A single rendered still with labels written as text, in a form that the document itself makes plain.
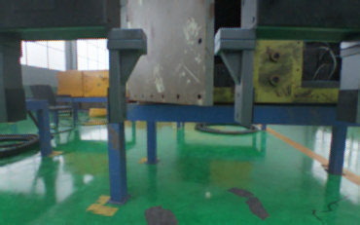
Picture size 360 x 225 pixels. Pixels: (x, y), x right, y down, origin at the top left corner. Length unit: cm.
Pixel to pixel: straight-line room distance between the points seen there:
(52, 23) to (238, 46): 20
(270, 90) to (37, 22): 92
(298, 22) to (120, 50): 19
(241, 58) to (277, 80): 78
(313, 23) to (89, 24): 23
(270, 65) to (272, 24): 78
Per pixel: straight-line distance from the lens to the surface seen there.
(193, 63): 46
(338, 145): 204
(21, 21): 26
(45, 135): 249
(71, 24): 23
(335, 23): 25
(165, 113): 101
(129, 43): 21
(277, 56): 100
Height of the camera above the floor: 69
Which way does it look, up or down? 6 degrees down
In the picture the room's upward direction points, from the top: straight up
